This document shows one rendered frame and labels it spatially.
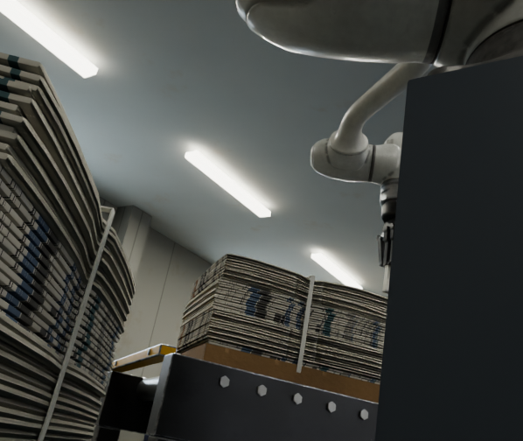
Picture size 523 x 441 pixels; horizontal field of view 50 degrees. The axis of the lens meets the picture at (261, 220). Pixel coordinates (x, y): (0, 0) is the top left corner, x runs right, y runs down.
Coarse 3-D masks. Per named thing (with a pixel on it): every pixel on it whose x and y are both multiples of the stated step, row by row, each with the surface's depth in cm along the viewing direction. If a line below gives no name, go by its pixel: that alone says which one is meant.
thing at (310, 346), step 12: (300, 276) 114; (300, 288) 113; (300, 300) 113; (312, 300) 114; (300, 312) 112; (312, 312) 112; (300, 324) 110; (312, 324) 111; (300, 336) 109; (312, 336) 110; (288, 348) 108; (312, 348) 109; (288, 360) 108; (312, 360) 109
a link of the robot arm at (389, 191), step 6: (390, 180) 146; (396, 180) 145; (384, 186) 147; (390, 186) 146; (396, 186) 145; (384, 192) 147; (390, 192) 145; (396, 192) 144; (384, 198) 146; (390, 198) 145; (396, 198) 144
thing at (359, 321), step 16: (336, 288) 116; (352, 288) 117; (336, 304) 115; (352, 304) 116; (368, 304) 117; (384, 304) 119; (320, 320) 112; (336, 320) 113; (352, 320) 115; (368, 320) 116; (384, 320) 118; (320, 336) 111; (336, 336) 113; (352, 336) 113; (368, 336) 115; (384, 336) 116; (320, 352) 110; (336, 352) 111; (352, 352) 112; (368, 352) 113; (320, 368) 109; (336, 368) 110; (352, 368) 111; (368, 368) 112
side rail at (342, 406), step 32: (160, 384) 86; (192, 384) 85; (224, 384) 87; (256, 384) 90; (288, 384) 92; (160, 416) 82; (192, 416) 84; (224, 416) 86; (256, 416) 88; (288, 416) 90; (320, 416) 93; (352, 416) 95
